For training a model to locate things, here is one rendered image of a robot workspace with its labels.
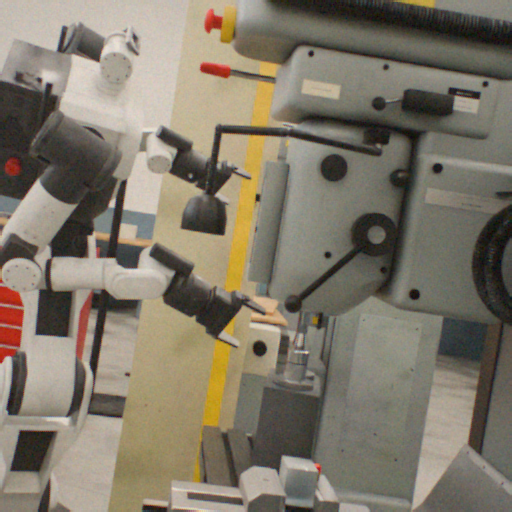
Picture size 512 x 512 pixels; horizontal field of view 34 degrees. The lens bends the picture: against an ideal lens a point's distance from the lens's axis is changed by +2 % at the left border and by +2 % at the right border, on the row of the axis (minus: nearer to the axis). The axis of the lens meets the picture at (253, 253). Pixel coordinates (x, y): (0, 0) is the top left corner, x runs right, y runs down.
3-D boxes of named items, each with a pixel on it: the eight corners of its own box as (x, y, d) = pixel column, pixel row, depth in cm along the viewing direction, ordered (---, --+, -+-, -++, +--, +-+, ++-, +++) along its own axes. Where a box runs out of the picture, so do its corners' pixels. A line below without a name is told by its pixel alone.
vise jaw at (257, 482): (245, 515, 131) (249, 490, 131) (238, 487, 144) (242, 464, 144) (283, 520, 132) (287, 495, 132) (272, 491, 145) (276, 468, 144)
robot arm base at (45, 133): (21, 162, 156) (54, 111, 154) (26, 148, 168) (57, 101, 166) (92, 205, 161) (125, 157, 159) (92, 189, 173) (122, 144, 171)
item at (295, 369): (284, 375, 180) (288, 350, 180) (305, 379, 180) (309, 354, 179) (282, 379, 176) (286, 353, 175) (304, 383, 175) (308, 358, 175)
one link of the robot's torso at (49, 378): (-6, 420, 189) (12, 228, 206) (73, 422, 196) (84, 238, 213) (7, 408, 176) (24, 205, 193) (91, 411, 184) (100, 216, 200)
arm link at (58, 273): (102, 300, 174) (6, 301, 173) (108, 274, 183) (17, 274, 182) (98, 256, 169) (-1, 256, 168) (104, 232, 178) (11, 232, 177)
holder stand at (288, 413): (248, 475, 173) (264, 379, 172) (257, 445, 195) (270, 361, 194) (306, 486, 172) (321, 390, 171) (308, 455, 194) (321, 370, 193)
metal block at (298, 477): (281, 504, 135) (287, 467, 135) (276, 490, 141) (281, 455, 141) (312, 508, 136) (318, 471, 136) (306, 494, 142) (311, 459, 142)
